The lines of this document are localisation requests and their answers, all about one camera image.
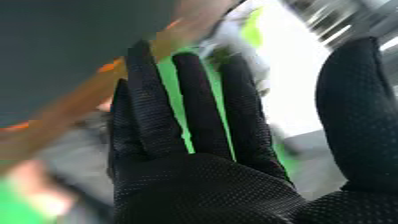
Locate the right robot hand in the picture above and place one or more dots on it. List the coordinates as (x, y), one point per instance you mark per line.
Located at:
(201, 190)

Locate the dark mat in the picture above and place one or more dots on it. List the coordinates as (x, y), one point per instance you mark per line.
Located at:
(64, 46)

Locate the white sheet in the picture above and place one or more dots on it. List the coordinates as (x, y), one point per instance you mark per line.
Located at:
(293, 83)

